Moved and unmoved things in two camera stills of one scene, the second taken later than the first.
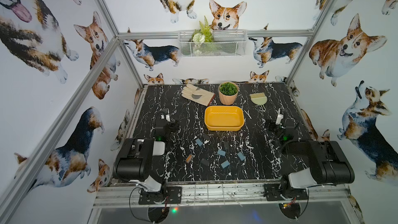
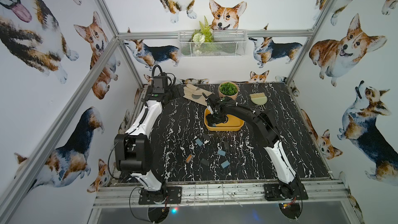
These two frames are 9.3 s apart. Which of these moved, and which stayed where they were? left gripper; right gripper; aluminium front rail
Moved: left gripper; right gripper
Stayed: aluminium front rail
